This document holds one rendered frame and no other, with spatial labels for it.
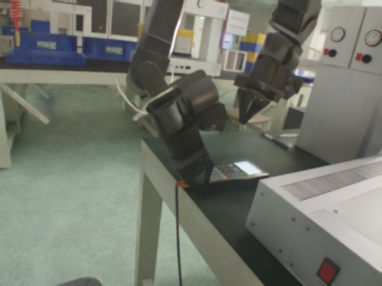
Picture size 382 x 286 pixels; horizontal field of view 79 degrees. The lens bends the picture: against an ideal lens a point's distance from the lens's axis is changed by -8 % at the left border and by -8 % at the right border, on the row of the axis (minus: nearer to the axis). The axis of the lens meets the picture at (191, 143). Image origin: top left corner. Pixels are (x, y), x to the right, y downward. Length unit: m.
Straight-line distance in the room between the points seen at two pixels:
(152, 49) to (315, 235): 0.36
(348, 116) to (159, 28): 0.62
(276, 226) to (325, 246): 0.08
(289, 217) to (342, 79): 0.57
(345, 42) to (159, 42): 0.60
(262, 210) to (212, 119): 0.19
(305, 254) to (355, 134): 0.53
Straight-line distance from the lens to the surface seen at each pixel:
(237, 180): 0.56
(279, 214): 0.39
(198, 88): 0.44
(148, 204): 0.85
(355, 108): 0.84
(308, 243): 0.37
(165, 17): 0.46
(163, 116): 0.41
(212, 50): 2.44
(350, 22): 0.89
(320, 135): 0.90
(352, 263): 0.35
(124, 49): 2.94
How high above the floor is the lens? 1.04
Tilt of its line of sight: 22 degrees down
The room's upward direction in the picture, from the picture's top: 9 degrees clockwise
